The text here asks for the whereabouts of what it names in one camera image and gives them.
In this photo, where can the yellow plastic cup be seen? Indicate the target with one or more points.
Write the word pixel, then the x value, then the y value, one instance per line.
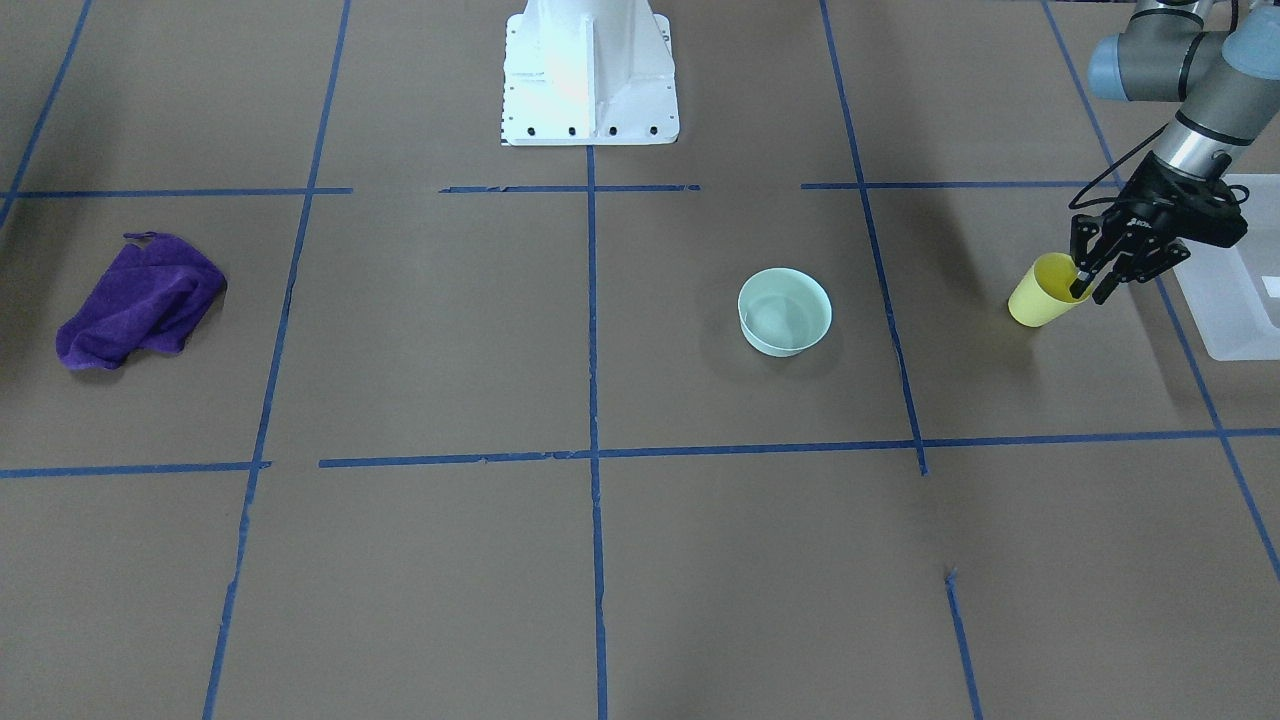
pixel 1044 292

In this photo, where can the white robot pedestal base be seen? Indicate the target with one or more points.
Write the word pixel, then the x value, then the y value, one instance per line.
pixel 589 73

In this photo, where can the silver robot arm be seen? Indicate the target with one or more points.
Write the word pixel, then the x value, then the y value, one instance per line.
pixel 1225 88

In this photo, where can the clear plastic storage box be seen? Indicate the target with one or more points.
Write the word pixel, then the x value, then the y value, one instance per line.
pixel 1233 294

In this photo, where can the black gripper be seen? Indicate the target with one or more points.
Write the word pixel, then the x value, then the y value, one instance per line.
pixel 1150 197

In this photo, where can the purple microfiber cloth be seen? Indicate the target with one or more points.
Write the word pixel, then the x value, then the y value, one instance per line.
pixel 152 297

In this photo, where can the mint green bowl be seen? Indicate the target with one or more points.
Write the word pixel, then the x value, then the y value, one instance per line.
pixel 783 312

